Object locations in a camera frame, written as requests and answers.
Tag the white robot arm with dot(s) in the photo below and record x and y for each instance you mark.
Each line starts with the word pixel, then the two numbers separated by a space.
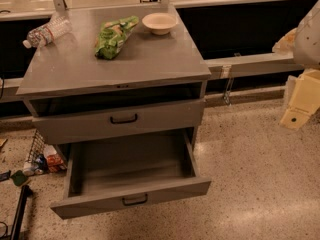
pixel 303 42

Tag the wire basket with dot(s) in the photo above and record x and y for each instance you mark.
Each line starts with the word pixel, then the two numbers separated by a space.
pixel 37 147

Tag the red snack package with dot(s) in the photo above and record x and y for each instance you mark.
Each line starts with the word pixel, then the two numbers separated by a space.
pixel 55 162

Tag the clear plastic water bottle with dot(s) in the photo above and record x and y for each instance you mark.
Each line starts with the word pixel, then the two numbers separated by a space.
pixel 47 33

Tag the grey drawer cabinet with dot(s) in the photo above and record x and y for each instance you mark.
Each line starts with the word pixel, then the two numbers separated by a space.
pixel 65 77

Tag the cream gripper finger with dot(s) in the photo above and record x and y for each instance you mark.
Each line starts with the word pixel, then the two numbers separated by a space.
pixel 301 99

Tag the green sponge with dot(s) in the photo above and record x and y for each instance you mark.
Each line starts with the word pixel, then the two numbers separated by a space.
pixel 19 178

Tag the beige ceramic bowl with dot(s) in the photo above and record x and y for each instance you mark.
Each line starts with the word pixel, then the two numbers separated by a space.
pixel 159 23

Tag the green rice chip bag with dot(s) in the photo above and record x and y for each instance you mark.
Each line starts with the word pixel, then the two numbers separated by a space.
pixel 113 35

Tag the black stand leg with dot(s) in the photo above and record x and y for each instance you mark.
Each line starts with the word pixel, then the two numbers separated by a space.
pixel 17 223

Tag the closed grey upper drawer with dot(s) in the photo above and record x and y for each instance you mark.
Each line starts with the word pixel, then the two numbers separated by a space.
pixel 119 122

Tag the blue drink can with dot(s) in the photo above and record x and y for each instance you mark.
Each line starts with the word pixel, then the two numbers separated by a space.
pixel 41 164

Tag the white can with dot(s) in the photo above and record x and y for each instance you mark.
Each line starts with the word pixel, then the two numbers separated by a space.
pixel 28 169

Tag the open grey lower drawer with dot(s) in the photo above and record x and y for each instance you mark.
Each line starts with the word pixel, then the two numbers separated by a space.
pixel 129 171

